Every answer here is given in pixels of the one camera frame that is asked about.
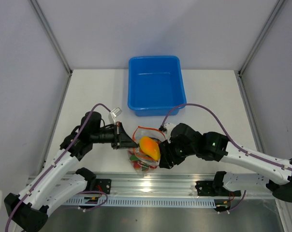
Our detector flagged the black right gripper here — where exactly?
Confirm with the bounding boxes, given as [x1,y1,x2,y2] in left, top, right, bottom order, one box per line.
[159,138,197,169]

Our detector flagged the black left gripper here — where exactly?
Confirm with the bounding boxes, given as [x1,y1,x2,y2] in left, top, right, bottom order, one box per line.
[90,121,138,149]

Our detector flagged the yellow orange bell pepper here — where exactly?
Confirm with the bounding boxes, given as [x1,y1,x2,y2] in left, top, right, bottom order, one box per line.
[139,136,161,161]

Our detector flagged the clear orange zip top bag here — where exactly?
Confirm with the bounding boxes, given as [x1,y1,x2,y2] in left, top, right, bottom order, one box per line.
[128,126,166,175]

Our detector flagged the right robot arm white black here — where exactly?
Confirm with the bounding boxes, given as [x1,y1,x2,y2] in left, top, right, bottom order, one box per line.
[159,123,292,203]

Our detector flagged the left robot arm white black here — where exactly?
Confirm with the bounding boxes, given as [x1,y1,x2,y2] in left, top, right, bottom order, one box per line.
[4,112,138,232]

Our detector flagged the blue plastic bin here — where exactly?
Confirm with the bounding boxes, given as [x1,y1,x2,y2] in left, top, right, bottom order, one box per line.
[128,56,187,116]

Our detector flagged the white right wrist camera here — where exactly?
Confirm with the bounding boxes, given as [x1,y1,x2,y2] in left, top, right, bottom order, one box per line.
[159,123,176,140]

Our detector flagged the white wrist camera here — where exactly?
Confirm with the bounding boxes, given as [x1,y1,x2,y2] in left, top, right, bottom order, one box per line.
[159,123,176,140]
[108,107,122,124]

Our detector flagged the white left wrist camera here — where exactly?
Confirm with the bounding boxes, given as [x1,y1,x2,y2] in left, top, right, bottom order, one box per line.
[108,107,122,124]

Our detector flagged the aluminium mounting rail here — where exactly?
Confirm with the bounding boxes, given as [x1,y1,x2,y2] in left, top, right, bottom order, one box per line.
[27,172,288,200]

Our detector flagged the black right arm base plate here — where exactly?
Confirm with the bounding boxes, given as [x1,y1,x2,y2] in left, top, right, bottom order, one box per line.
[195,181,242,197]

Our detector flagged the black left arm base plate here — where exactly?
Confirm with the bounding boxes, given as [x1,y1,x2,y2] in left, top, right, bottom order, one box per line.
[93,179,112,194]

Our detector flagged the slotted white cable duct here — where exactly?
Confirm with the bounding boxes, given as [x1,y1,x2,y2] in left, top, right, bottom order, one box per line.
[64,196,216,208]

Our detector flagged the left aluminium frame post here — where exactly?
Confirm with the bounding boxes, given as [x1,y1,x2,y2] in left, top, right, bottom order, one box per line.
[28,0,73,76]

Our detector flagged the aluminium frame post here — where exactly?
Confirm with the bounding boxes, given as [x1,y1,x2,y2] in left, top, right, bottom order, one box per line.
[28,0,73,76]
[238,0,288,77]

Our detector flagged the right aluminium frame post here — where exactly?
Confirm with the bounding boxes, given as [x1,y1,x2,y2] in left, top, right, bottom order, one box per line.
[238,0,288,77]

